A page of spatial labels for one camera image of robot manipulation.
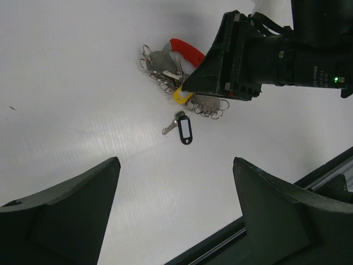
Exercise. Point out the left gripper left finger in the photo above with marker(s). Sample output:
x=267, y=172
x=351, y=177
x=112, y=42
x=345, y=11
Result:
x=64, y=224

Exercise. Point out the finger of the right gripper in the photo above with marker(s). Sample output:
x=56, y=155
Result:
x=214, y=73

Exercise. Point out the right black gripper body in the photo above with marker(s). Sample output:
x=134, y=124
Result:
x=235, y=83

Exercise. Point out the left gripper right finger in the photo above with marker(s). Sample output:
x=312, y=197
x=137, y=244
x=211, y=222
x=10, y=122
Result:
x=287, y=224

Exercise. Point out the yellow key tag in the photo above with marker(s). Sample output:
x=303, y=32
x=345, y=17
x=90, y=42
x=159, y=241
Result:
x=181, y=97

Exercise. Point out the red handled key organizer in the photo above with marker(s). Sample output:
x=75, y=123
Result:
x=165, y=67

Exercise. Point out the black key tag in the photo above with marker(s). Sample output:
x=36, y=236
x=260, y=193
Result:
x=185, y=131

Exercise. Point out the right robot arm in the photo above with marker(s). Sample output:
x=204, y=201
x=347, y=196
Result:
x=252, y=50

